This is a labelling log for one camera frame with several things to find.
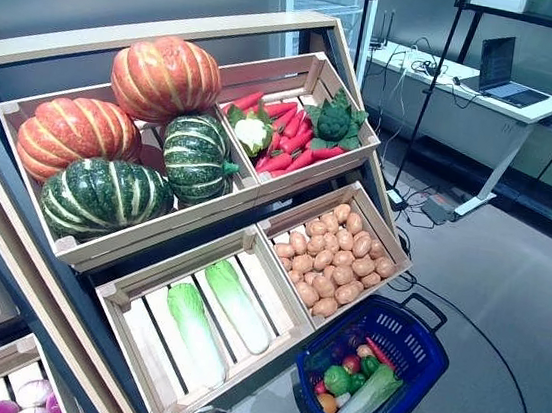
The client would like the blue plastic shopping basket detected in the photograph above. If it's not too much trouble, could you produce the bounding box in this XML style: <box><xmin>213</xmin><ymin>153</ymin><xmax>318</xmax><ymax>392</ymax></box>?
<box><xmin>289</xmin><ymin>280</ymin><xmax>458</xmax><ymax>413</ymax></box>

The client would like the napa cabbage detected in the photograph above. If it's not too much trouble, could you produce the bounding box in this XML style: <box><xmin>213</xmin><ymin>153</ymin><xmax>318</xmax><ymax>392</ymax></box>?
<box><xmin>194</xmin><ymin>256</ymin><xmax>281</xmax><ymax>357</ymax></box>
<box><xmin>156</xmin><ymin>280</ymin><xmax>238</xmax><ymax>388</ymax></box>
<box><xmin>334</xmin><ymin>358</ymin><xmax>406</xmax><ymax>413</ymax></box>

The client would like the orange fruit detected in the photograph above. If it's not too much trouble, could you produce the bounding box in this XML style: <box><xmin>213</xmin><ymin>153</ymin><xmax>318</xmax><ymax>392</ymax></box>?
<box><xmin>314</xmin><ymin>391</ymin><xmax>341</xmax><ymax>413</ymax></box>

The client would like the large green bell pepper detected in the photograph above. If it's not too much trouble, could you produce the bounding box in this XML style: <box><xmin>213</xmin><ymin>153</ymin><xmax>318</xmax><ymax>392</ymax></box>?
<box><xmin>321</xmin><ymin>363</ymin><xmax>356</xmax><ymax>398</ymax></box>

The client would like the small green bell pepper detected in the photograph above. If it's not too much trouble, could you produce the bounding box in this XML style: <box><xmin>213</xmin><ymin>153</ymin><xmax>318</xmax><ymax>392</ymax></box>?
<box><xmin>358</xmin><ymin>354</ymin><xmax>382</xmax><ymax>380</ymax></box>

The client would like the red apple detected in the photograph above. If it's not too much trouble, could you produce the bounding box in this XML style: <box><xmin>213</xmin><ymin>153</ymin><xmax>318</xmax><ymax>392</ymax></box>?
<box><xmin>339</xmin><ymin>353</ymin><xmax>363</xmax><ymax>377</ymax></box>

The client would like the red carrot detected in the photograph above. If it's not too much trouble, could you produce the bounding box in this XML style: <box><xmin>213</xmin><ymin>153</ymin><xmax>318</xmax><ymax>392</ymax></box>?
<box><xmin>361</xmin><ymin>336</ymin><xmax>400</xmax><ymax>372</ymax></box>
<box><xmin>284</xmin><ymin>107</ymin><xmax>308</xmax><ymax>140</ymax></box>
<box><xmin>282</xmin><ymin>125</ymin><xmax>316</xmax><ymax>157</ymax></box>
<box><xmin>310</xmin><ymin>143</ymin><xmax>348</xmax><ymax>166</ymax></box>
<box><xmin>270</xmin><ymin>106</ymin><xmax>299</xmax><ymax>135</ymax></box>
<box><xmin>262</xmin><ymin>97</ymin><xmax>299</xmax><ymax>121</ymax></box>
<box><xmin>221</xmin><ymin>86</ymin><xmax>266</xmax><ymax>118</ymax></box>
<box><xmin>254</xmin><ymin>148</ymin><xmax>295</xmax><ymax>177</ymax></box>
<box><xmin>284</xmin><ymin>146</ymin><xmax>317</xmax><ymax>176</ymax></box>

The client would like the brown potato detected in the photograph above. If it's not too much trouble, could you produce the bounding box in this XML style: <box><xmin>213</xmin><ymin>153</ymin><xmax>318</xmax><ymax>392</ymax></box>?
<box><xmin>331</xmin><ymin>203</ymin><xmax>353</xmax><ymax>226</ymax></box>
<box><xmin>304</xmin><ymin>234</ymin><xmax>328</xmax><ymax>257</ymax></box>
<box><xmin>311</xmin><ymin>248</ymin><xmax>336</xmax><ymax>274</ymax></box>
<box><xmin>331</xmin><ymin>248</ymin><xmax>356</xmax><ymax>270</ymax></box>
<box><xmin>350</xmin><ymin>255</ymin><xmax>377</xmax><ymax>279</ymax></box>
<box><xmin>317</xmin><ymin>210</ymin><xmax>341</xmax><ymax>234</ymax></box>
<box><xmin>333</xmin><ymin>227</ymin><xmax>357</xmax><ymax>252</ymax></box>
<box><xmin>330</xmin><ymin>264</ymin><xmax>356</xmax><ymax>287</ymax></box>
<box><xmin>293</xmin><ymin>280</ymin><xmax>322</xmax><ymax>309</ymax></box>
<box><xmin>372</xmin><ymin>256</ymin><xmax>397</xmax><ymax>280</ymax></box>
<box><xmin>273</xmin><ymin>241</ymin><xmax>298</xmax><ymax>260</ymax></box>
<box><xmin>349</xmin><ymin>229</ymin><xmax>374</xmax><ymax>260</ymax></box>
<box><xmin>360</xmin><ymin>271</ymin><xmax>383</xmax><ymax>291</ymax></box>
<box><xmin>310</xmin><ymin>274</ymin><xmax>338</xmax><ymax>300</ymax></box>
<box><xmin>305</xmin><ymin>218</ymin><xmax>329</xmax><ymax>239</ymax></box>
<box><xmin>333</xmin><ymin>277</ymin><xmax>366</xmax><ymax>308</ymax></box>
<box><xmin>311</xmin><ymin>295</ymin><xmax>341</xmax><ymax>321</ymax></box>
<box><xmin>290</xmin><ymin>252</ymin><xmax>315</xmax><ymax>275</ymax></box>
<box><xmin>287</xmin><ymin>231</ymin><xmax>310</xmax><ymax>257</ymax></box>
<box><xmin>367</xmin><ymin>237</ymin><xmax>388</xmax><ymax>261</ymax></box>
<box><xmin>321</xmin><ymin>232</ymin><xmax>342</xmax><ymax>254</ymax></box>
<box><xmin>344</xmin><ymin>210</ymin><xmax>366</xmax><ymax>237</ymax></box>

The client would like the wooden cabbage crate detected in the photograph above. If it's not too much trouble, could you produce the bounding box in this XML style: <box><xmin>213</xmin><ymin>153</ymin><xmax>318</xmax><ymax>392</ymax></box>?
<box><xmin>78</xmin><ymin>205</ymin><xmax>327</xmax><ymax>413</ymax></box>

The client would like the pale purple onion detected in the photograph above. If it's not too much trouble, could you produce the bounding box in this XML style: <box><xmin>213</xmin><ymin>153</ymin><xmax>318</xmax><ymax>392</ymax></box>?
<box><xmin>15</xmin><ymin>374</ymin><xmax>55</xmax><ymax>410</ymax></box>

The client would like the large wooden pumpkin crate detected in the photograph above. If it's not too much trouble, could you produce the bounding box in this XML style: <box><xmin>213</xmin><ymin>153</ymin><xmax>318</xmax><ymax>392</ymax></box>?
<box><xmin>0</xmin><ymin>69</ymin><xmax>271</xmax><ymax>289</ymax></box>

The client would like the wooden potato crate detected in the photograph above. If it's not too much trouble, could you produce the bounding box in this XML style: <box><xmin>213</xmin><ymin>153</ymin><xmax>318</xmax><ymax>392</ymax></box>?
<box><xmin>244</xmin><ymin>169</ymin><xmax>423</xmax><ymax>342</ymax></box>

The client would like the wide green striped pumpkin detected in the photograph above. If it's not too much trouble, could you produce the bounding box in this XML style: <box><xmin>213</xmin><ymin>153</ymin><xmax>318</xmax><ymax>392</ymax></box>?
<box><xmin>33</xmin><ymin>151</ymin><xmax>180</xmax><ymax>255</ymax></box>

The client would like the grey floor power box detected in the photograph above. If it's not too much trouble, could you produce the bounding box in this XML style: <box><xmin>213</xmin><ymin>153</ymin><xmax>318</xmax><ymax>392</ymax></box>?
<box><xmin>419</xmin><ymin>191</ymin><xmax>461</xmax><ymax>228</ymax></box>

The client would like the black power adapter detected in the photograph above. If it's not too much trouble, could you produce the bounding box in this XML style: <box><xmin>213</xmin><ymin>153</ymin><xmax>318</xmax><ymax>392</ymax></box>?
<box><xmin>383</xmin><ymin>188</ymin><xmax>410</xmax><ymax>213</ymax></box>

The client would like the small green striped pumpkin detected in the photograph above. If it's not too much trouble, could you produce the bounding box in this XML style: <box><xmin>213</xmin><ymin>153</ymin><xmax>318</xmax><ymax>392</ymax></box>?
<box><xmin>155</xmin><ymin>109</ymin><xmax>246</xmax><ymax>212</ymax></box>

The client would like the white cauliflower with leaves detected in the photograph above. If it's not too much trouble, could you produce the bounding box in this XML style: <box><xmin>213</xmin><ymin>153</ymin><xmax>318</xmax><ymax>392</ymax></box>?
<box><xmin>221</xmin><ymin>97</ymin><xmax>280</xmax><ymax>161</ymax></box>

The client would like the flatter orange striped pumpkin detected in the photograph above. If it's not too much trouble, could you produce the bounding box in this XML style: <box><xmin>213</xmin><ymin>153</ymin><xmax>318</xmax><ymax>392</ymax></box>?
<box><xmin>10</xmin><ymin>90</ymin><xmax>147</xmax><ymax>194</ymax></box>

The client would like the green broccoli with leaves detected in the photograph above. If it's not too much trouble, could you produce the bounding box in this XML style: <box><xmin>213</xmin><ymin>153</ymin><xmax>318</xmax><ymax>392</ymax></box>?
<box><xmin>298</xmin><ymin>84</ymin><xmax>371</xmax><ymax>157</ymax></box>

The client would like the large orange striped pumpkin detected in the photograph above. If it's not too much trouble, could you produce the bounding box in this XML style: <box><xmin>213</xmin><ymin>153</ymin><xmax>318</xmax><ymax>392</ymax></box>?
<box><xmin>105</xmin><ymin>29</ymin><xmax>229</xmax><ymax>132</ymax></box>

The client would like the wooden carrot crate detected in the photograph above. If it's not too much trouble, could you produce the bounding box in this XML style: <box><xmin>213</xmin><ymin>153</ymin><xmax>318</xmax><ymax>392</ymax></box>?
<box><xmin>206</xmin><ymin>41</ymin><xmax>390</xmax><ymax>203</ymax></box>

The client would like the white office desk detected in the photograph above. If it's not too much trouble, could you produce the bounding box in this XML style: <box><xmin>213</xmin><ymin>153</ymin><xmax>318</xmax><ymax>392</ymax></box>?
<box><xmin>349</xmin><ymin>39</ymin><xmax>552</xmax><ymax>227</ymax></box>

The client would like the wooden dark display stand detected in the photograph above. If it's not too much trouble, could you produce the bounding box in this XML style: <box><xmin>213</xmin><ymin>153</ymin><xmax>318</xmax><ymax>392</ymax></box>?
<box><xmin>0</xmin><ymin>0</ymin><xmax>443</xmax><ymax>413</ymax></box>

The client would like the open dark laptop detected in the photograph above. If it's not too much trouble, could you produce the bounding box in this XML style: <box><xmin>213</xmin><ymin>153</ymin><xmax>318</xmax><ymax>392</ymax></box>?
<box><xmin>473</xmin><ymin>32</ymin><xmax>552</xmax><ymax>111</ymax></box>

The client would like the black router with antennas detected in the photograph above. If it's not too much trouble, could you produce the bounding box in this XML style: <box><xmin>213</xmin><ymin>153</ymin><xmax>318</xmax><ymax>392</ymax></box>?
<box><xmin>369</xmin><ymin>7</ymin><xmax>397</xmax><ymax>51</ymax></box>

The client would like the black pole stand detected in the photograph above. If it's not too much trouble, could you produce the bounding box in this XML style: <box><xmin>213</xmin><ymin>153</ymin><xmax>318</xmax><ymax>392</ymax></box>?
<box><xmin>348</xmin><ymin>0</ymin><xmax>379</xmax><ymax>88</ymax></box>

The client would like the glass door cabinet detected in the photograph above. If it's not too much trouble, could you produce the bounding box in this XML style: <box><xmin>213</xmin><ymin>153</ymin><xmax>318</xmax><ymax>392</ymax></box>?
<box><xmin>273</xmin><ymin>0</ymin><xmax>383</xmax><ymax>69</ymax></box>

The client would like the white flat box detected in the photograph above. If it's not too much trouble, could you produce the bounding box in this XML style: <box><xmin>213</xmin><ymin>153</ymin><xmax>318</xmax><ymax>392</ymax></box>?
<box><xmin>469</xmin><ymin>0</ymin><xmax>529</xmax><ymax>16</ymax></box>

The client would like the black basket handle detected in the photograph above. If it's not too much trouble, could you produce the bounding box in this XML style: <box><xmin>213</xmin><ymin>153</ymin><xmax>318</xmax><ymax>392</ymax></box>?
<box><xmin>399</xmin><ymin>292</ymin><xmax>451</xmax><ymax>334</ymax></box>

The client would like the long black floor cable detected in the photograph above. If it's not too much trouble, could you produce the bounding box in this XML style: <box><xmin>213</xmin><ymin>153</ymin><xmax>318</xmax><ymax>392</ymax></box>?
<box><xmin>374</xmin><ymin>268</ymin><xmax>549</xmax><ymax>413</ymax></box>

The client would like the white hanging cable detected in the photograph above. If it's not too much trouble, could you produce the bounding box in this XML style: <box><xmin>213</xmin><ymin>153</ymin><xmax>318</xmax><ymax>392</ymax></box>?
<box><xmin>392</xmin><ymin>42</ymin><xmax>416</xmax><ymax>114</ymax></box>

